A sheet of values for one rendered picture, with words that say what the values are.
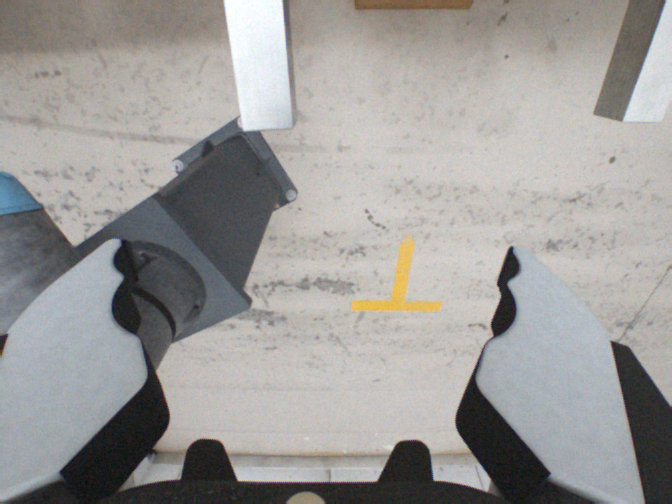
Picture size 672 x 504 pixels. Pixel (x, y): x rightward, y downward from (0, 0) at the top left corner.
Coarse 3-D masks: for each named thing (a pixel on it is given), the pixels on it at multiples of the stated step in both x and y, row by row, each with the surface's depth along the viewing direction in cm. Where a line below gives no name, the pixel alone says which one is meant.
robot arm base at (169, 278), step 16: (144, 256) 50; (160, 256) 49; (176, 256) 51; (144, 272) 47; (160, 272) 48; (176, 272) 50; (192, 272) 52; (144, 288) 45; (160, 288) 47; (176, 288) 49; (192, 288) 52; (160, 304) 46; (176, 304) 49; (192, 304) 52; (176, 320) 49; (192, 320) 54
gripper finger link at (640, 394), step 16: (624, 352) 6; (624, 368) 6; (640, 368) 6; (624, 384) 6; (640, 384) 6; (624, 400) 5; (640, 400) 5; (656, 400) 5; (640, 416) 5; (656, 416) 5; (640, 432) 5; (656, 432) 5; (640, 448) 5; (656, 448) 5; (640, 464) 4; (656, 464) 4; (640, 480) 4; (656, 480) 4; (544, 496) 4; (560, 496) 4; (576, 496) 4; (656, 496) 4
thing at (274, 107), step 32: (224, 0) 15; (256, 0) 15; (288, 0) 17; (256, 32) 16; (288, 32) 17; (256, 64) 16; (288, 64) 17; (256, 96) 17; (288, 96) 17; (256, 128) 18; (288, 128) 18
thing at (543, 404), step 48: (528, 288) 8; (528, 336) 7; (576, 336) 7; (480, 384) 6; (528, 384) 6; (576, 384) 6; (480, 432) 6; (528, 432) 5; (576, 432) 5; (624, 432) 5; (528, 480) 5; (576, 480) 4; (624, 480) 4
